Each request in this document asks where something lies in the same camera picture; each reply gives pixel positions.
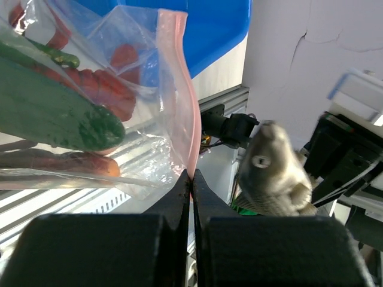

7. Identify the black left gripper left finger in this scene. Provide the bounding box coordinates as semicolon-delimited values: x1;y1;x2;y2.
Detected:
1;172;190;286

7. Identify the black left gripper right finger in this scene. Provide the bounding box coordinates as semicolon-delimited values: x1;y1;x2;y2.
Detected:
192;171;374;286

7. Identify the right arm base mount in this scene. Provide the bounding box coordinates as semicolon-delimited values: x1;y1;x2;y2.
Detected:
200;104;260;149

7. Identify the blue plastic bin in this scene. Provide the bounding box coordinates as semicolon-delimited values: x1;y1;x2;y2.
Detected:
109;0;253;78

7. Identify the green cucumber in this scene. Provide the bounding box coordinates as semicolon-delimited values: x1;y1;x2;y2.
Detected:
1;57;126;151

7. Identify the red lobster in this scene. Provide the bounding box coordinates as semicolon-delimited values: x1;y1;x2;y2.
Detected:
1;1;139;121

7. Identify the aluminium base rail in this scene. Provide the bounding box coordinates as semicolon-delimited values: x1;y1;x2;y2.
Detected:
1;86;249;258

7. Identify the clear pink-dotted zip bag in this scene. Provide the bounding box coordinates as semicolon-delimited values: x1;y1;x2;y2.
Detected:
1;1;201;199

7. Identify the red chili pepper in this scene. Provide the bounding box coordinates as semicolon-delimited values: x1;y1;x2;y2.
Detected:
1;148;120;176

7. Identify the green chili pepper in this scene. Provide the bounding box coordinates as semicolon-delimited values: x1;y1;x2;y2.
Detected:
0;35;81;69

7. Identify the grey fish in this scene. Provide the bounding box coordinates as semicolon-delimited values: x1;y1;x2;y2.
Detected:
234;121;317;216

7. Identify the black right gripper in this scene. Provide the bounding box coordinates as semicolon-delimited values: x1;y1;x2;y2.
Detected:
302;111;382;208

